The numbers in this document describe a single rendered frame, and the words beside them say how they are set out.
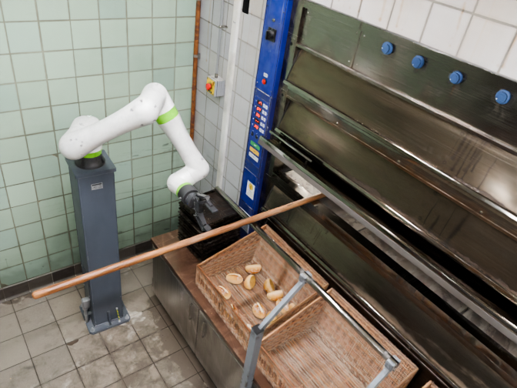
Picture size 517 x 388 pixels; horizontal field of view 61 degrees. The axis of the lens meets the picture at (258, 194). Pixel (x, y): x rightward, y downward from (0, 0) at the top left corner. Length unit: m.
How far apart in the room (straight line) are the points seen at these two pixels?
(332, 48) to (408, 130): 0.52
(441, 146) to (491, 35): 0.40
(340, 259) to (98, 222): 1.32
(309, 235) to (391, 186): 0.64
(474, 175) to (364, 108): 0.53
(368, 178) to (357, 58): 0.51
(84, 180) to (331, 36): 1.38
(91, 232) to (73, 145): 0.62
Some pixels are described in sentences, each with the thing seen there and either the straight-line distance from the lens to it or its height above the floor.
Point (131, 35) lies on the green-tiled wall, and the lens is 2.76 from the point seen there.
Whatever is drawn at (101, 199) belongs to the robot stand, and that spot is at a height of 1.02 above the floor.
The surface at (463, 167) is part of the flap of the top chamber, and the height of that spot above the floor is 1.77.
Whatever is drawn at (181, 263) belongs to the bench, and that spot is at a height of 0.58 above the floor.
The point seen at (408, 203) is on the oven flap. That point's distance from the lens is 1.88.
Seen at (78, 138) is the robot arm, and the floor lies 1.46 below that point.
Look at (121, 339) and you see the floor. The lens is 3.09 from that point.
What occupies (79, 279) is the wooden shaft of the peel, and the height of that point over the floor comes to 1.20.
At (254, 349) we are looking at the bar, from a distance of 2.02.
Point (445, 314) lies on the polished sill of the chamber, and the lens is 1.99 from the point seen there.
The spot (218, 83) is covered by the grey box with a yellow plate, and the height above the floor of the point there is 1.49.
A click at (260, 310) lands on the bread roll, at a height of 0.64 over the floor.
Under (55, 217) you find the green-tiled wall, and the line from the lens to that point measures 3.14.
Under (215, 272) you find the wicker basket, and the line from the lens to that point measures 2.62.
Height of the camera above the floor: 2.48
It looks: 35 degrees down
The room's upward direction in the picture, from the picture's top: 9 degrees clockwise
